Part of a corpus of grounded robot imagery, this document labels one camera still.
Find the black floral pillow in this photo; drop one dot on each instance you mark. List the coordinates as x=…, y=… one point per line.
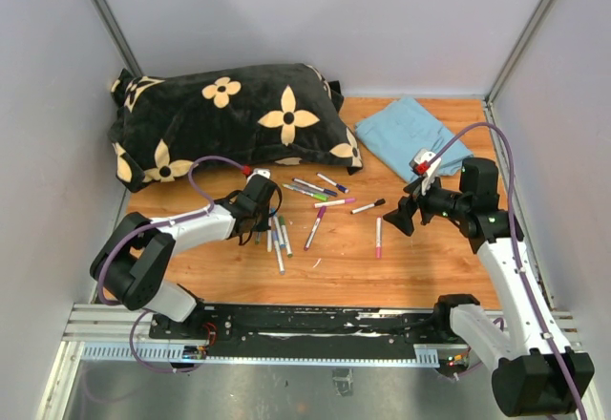
x=274, y=113

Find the light blue folded cloth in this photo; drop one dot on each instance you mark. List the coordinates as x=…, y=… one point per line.
x=399, y=131

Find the navy cap marker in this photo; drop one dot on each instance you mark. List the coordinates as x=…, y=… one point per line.
x=316, y=188

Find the purple cap marker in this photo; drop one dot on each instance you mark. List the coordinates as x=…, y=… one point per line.
x=314, y=228

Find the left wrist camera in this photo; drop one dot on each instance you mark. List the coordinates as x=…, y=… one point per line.
x=262, y=172

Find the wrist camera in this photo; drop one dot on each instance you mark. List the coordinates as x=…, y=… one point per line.
x=262, y=172
x=425, y=165

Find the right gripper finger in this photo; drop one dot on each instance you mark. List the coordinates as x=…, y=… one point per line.
x=408, y=203
x=402, y=219

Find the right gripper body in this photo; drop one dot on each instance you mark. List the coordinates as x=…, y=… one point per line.
x=437, y=202

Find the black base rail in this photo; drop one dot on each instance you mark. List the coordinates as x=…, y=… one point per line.
x=308, y=332

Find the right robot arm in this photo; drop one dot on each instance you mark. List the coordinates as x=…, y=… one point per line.
x=534, y=370

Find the black cap marker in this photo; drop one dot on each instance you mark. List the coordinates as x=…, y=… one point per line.
x=367, y=207

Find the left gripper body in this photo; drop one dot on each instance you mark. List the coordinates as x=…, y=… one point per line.
x=263, y=213

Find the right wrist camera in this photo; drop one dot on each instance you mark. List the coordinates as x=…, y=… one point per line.
x=425, y=165

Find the pink cap marker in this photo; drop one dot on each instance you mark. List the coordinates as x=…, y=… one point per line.
x=378, y=238

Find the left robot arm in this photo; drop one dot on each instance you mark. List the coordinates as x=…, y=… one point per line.
x=132, y=264

